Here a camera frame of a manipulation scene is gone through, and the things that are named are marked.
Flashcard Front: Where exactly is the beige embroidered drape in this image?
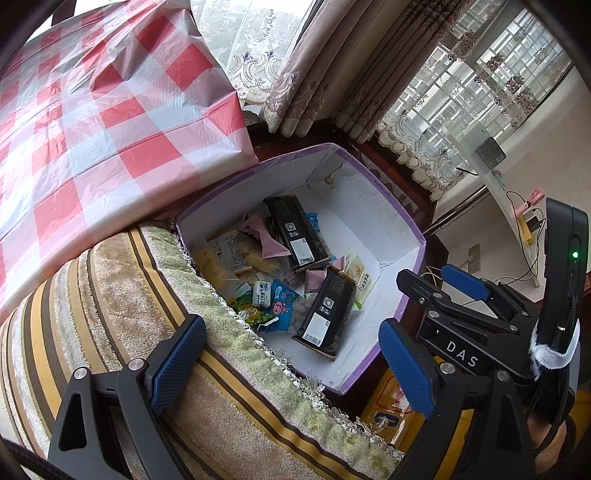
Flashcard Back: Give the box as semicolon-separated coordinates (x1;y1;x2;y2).
259;0;468;145

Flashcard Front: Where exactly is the yellow printed bag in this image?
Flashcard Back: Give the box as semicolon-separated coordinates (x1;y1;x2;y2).
359;369;476;459

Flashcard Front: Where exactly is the chrome floor stand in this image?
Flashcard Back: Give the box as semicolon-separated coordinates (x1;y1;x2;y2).
424;184;489;237

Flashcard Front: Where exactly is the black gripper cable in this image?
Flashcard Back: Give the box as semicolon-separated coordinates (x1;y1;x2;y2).
524;369;580;462

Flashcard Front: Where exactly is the white cable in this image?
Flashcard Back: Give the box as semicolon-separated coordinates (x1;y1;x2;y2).
424;264;476;284

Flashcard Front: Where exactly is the red checkered tablecloth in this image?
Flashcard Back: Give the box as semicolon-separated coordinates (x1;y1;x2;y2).
0;0;260;315

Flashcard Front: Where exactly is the scalloped lace window curtain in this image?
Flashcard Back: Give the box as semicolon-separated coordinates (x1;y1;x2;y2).
373;4;575;203

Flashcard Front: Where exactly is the clear round pastry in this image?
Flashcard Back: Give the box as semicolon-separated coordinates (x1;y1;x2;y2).
235;228;289;278

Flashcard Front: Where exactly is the white barcode snack packet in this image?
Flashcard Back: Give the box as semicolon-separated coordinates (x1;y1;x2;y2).
207;232;245;274

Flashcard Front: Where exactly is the blue-edged clear seed packet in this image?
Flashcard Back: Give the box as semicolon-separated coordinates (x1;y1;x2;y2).
286;298;311;334

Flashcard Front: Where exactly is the wall outlet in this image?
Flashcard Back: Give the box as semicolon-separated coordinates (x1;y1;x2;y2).
465;244;484;274

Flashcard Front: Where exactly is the small pink fan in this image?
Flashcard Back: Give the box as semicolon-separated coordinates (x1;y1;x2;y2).
517;187;549;217

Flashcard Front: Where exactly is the striped beige seat cushion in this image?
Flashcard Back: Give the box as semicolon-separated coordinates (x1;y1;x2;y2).
0;220;409;480

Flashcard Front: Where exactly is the green snack packet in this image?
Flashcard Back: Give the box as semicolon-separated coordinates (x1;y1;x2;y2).
230;295;275;332

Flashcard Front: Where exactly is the black pink-ended snack bar packet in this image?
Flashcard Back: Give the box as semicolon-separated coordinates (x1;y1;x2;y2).
239;195;332;274
290;256;360;361

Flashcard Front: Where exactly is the small white printed packet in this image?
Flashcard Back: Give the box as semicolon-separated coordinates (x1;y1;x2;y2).
252;281;274;308

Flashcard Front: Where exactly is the white cardboard box purple rim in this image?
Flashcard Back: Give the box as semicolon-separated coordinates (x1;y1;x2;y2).
174;142;426;397

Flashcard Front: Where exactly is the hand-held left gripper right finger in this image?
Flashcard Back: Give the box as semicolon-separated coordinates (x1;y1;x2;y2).
379;319;536;480

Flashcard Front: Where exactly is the pale yellow cake packet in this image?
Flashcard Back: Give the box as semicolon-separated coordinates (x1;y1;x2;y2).
191;247;232;288

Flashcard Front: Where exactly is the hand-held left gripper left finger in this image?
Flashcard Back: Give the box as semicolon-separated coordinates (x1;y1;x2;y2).
46;315;208;480

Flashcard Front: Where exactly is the cream packet yellow print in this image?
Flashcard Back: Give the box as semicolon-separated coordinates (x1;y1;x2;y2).
344;250;376;309

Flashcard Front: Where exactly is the grey power adapter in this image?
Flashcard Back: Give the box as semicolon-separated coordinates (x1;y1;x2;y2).
475;136;506;169

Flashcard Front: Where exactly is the thin black cable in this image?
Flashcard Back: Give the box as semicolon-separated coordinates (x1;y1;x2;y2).
496;189;546;284

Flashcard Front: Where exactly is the person's right hand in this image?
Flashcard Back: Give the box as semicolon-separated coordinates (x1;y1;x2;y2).
526;411;578;480

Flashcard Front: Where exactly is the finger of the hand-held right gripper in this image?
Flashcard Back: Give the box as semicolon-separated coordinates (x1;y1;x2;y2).
441;264;541;324
396;268;467;320

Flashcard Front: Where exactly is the white lace curtain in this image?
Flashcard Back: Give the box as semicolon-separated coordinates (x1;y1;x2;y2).
190;0;324;114

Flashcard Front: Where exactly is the blue cartoon snack packet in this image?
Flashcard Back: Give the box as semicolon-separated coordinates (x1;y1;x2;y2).
269;279;303;320

